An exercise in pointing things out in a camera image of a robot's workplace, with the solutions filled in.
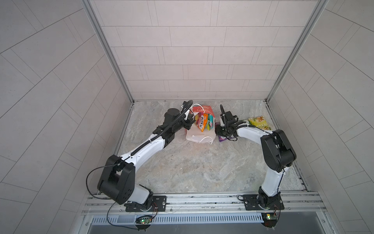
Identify purple snack packet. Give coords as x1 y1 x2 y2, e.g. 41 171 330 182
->
215 122 227 142

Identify teal snack packet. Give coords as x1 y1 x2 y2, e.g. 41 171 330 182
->
206 114 214 131

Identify red paper gift bag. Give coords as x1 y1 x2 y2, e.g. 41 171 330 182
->
186 104 216 145

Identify yellow snack packet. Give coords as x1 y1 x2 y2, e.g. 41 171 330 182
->
248 116 271 131

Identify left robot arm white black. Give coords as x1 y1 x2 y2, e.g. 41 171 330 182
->
97 107 195 211

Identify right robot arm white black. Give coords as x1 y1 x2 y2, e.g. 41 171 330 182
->
215 106 297 211

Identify right circuit board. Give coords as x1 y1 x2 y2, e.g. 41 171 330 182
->
261 213 278 228

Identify circuit board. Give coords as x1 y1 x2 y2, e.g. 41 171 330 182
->
135 215 153 225
261 213 278 228

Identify left circuit board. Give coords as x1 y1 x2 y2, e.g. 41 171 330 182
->
135 215 153 225

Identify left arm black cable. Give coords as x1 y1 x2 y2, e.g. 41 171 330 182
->
85 100 194 200

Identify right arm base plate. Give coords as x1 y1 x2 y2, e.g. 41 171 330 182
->
241 192 284 211

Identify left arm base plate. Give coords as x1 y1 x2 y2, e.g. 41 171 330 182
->
124 196 167 212

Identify aluminium mounting rail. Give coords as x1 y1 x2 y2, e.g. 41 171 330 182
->
81 191 326 215

